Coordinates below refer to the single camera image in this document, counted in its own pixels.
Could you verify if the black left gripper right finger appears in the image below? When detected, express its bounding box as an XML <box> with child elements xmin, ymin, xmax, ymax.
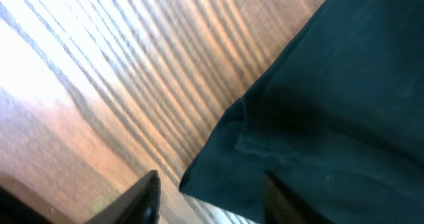
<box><xmin>263</xmin><ymin>172</ymin><xmax>333</xmax><ymax>224</ymax></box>

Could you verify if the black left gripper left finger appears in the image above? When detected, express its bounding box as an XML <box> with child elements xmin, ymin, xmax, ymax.
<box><xmin>87</xmin><ymin>170</ymin><xmax>160</xmax><ymax>224</ymax></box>

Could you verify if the black t-shirt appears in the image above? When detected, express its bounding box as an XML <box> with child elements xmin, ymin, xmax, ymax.
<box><xmin>179</xmin><ymin>0</ymin><xmax>423</xmax><ymax>224</ymax></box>

